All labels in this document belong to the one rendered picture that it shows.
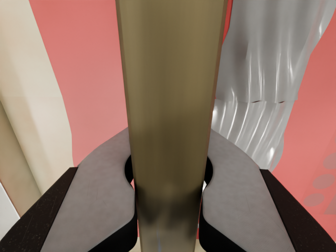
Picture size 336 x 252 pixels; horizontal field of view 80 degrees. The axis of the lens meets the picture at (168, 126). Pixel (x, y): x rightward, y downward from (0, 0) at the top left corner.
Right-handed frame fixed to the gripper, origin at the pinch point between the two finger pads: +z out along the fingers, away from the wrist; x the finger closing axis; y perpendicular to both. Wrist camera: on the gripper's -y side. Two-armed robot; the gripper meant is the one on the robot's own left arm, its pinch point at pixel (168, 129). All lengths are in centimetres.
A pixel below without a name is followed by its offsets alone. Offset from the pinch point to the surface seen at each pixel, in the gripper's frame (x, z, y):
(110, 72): -4.7, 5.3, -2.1
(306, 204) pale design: 16.4, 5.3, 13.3
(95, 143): -7.2, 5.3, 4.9
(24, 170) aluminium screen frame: -14.6, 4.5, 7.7
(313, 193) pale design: 16.6, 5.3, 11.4
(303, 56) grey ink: 10.0, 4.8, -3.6
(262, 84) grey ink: 7.5, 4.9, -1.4
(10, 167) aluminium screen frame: -14.6, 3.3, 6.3
